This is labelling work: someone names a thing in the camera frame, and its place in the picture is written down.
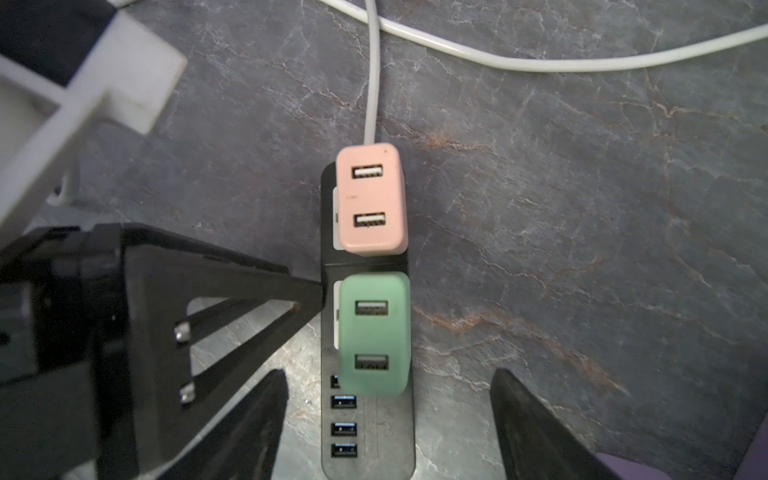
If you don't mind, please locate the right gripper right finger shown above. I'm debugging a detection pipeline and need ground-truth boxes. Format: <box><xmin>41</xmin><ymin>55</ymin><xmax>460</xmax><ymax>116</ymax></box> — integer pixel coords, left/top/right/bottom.
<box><xmin>490</xmin><ymin>369</ymin><xmax>618</xmax><ymax>479</ymax></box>

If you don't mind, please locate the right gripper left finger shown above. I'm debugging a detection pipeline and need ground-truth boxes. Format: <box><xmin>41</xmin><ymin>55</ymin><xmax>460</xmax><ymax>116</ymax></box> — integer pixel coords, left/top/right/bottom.
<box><xmin>160</xmin><ymin>369</ymin><xmax>289</xmax><ymax>479</ymax></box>

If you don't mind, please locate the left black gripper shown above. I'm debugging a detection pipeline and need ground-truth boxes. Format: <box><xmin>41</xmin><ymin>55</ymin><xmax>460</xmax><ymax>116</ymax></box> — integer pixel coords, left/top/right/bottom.
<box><xmin>1</xmin><ymin>224</ymin><xmax>323</xmax><ymax>479</ymax></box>

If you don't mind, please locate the black power strip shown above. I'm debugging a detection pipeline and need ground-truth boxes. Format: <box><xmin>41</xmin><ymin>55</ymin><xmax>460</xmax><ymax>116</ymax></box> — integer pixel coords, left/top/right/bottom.
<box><xmin>321</xmin><ymin>165</ymin><xmax>416</xmax><ymax>479</ymax></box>

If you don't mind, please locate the green USB charger plug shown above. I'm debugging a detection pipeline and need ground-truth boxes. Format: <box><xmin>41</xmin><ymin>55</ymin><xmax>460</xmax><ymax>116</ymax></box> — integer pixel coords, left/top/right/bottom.
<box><xmin>338</xmin><ymin>271</ymin><xmax>412</xmax><ymax>396</ymax></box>

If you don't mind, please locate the pink USB charger plug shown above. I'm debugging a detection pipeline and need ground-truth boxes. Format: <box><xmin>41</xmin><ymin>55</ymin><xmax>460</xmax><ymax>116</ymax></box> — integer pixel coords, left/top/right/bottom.
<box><xmin>335</xmin><ymin>143</ymin><xmax>408</xmax><ymax>256</ymax></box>

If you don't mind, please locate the white cable of black strip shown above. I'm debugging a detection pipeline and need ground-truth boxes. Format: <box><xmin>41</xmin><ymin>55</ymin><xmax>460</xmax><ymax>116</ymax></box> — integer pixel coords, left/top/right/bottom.
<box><xmin>311</xmin><ymin>0</ymin><xmax>768</xmax><ymax>146</ymax></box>

